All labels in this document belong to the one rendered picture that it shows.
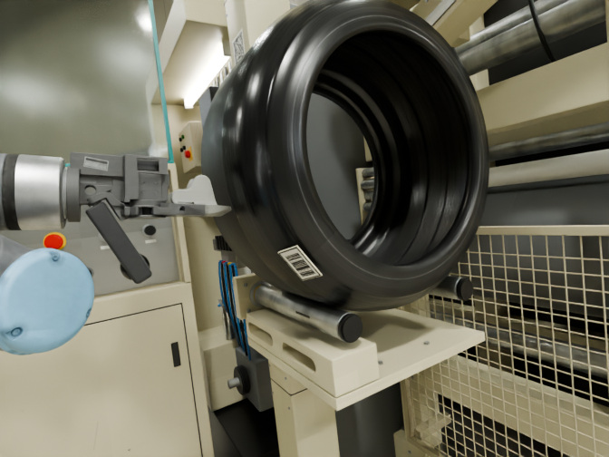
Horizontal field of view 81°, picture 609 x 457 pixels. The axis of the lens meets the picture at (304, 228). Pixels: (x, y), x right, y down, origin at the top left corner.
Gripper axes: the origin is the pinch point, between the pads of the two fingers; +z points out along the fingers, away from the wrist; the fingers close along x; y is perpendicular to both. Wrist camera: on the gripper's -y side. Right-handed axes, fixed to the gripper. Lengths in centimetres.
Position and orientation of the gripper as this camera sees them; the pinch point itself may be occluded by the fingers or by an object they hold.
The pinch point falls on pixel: (223, 213)
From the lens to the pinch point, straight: 56.6
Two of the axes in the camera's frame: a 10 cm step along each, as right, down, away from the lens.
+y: -0.1, -10.0, 0.0
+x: -5.1, 0.0, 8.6
